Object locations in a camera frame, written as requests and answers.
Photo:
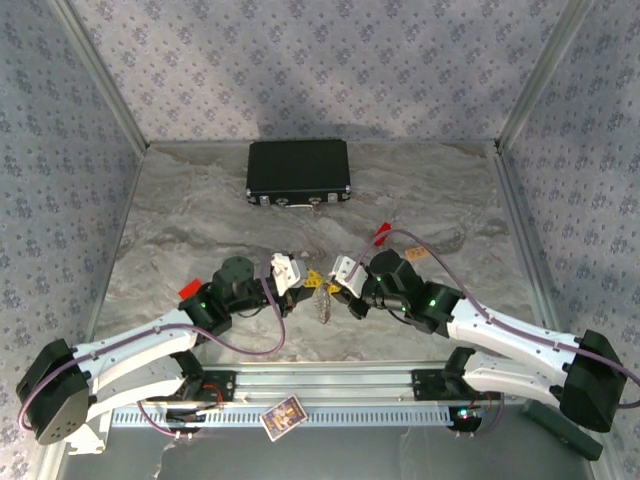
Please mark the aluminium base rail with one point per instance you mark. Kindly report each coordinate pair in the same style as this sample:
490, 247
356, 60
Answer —
325, 382

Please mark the aluminium frame post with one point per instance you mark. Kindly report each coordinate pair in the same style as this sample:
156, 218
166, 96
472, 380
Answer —
544, 75
102, 75

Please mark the orange key tag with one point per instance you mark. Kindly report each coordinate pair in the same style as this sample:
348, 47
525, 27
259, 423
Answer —
418, 251

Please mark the white plastic bracket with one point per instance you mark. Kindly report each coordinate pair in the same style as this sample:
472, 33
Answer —
95, 442

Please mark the black hard case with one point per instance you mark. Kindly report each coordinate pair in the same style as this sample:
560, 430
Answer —
297, 167

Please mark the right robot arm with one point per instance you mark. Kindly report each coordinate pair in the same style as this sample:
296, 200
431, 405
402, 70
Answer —
500, 377

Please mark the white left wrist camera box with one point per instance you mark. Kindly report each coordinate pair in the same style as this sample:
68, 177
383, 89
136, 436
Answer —
287, 272

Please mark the black rectangular bar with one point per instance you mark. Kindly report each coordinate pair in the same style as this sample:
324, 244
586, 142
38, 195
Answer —
580, 445

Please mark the metal keyring plate with rings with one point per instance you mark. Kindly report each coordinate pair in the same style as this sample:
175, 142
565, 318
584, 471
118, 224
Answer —
324, 310

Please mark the black controller board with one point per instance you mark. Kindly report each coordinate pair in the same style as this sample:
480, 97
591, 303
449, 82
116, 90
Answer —
185, 425
465, 422

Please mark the red plastic key tag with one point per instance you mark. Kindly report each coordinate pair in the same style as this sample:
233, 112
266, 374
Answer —
191, 291
384, 231

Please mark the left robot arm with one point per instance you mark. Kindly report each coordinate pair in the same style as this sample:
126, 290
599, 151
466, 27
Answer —
135, 335

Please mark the playing card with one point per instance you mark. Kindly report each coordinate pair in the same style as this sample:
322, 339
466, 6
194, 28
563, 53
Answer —
283, 417

